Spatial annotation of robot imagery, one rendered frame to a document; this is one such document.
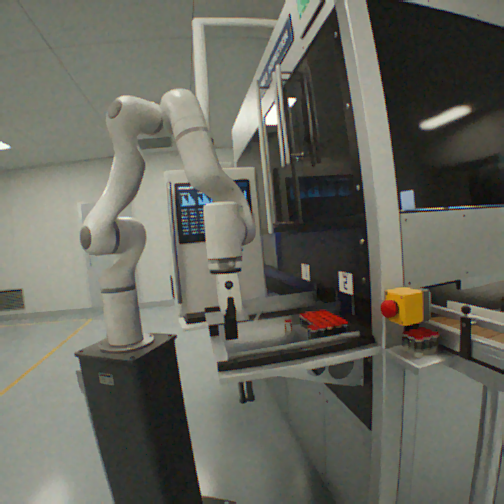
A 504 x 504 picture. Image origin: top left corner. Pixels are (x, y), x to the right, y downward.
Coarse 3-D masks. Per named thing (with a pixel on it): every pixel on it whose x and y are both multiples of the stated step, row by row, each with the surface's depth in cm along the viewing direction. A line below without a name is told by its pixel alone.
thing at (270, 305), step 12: (252, 300) 134; (264, 300) 135; (276, 300) 136; (288, 300) 137; (300, 300) 138; (312, 300) 136; (252, 312) 125; (264, 312) 123; (276, 312) 110; (288, 312) 111
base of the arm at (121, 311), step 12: (108, 300) 95; (120, 300) 96; (132, 300) 99; (108, 312) 96; (120, 312) 96; (132, 312) 98; (108, 324) 96; (120, 324) 96; (132, 324) 98; (108, 336) 97; (120, 336) 96; (132, 336) 98; (144, 336) 106; (108, 348) 94; (120, 348) 94; (132, 348) 94
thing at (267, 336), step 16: (256, 320) 100; (272, 320) 101; (224, 336) 97; (240, 336) 96; (256, 336) 94; (272, 336) 93; (288, 336) 91; (304, 336) 90; (336, 336) 78; (352, 336) 78; (224, 352) 83; (240, 352) 73; (256, 352) 74; (272, 352) 75
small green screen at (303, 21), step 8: (296, 0) 95; (304, 0) 89; (312, 0) 84; (320, 0) 79; (296, 8) 96; (304, 8) 90; (312, 8) 85; (296, 16) 97; (304, 16) 91; (312, 16) 86; (304, 24) 92; (304, 32) 95
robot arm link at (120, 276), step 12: (120, 228) 96; (132, 228) 100; (144, 228) 106; (120, 240) 96; (132, 240) 100; (144, 240) 105; (120, 252) 100; (132, 252) 102; (120, 264) 99; (132, 264) 100; (108, 276) 95; (120, 276) 96; (132, 276) 100; (108, 288) 95; (120, 288) 96; (132, 288) 99
